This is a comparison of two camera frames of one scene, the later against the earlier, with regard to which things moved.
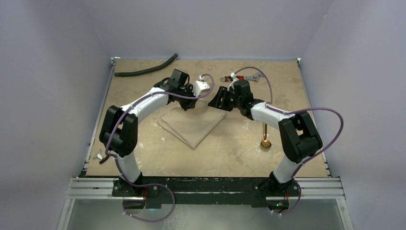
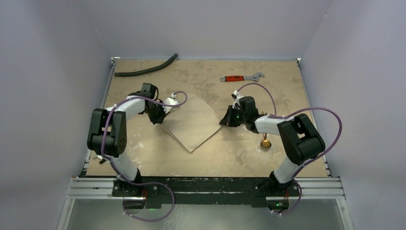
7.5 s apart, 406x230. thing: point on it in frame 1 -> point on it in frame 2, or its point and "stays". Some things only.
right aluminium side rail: x=312 y=116 stays
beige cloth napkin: x=191 y=126 stays
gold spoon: x=265 y=143 stays
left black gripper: x=191 y=105 -> x=160 y=119
